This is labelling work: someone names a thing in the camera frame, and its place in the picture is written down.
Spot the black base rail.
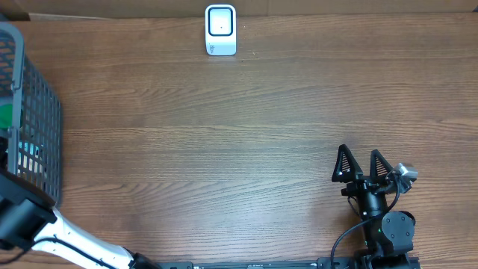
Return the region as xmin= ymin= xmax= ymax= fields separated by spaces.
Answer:
xmin=158 ymin=256 xmax=422 ymax=269

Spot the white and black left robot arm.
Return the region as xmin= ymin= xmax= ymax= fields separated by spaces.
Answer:
xmin=1 ymin=170 xmax=159 ymax=269

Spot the green lidded jar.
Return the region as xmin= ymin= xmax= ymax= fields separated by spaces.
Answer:
xmin=0 ymin=104 xmax=13 ymax=129

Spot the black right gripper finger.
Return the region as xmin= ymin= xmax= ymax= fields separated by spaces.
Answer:
xmin=370 ymin=149 xmax=393 ymax=182
xmin=332 ymin=144 xmax=363 ymax=183

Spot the grey plastic mesh basket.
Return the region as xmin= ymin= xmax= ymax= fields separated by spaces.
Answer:
xmin=1 ymin=22 xmax=63 ymax=205

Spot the white barcode scanner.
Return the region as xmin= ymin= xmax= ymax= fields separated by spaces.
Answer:
xmin=205 ymin=4 xmax=237 ymax=56

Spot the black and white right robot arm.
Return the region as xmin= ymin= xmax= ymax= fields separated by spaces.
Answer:
xmin=328 ymin=144 xmax=420 ymax=269

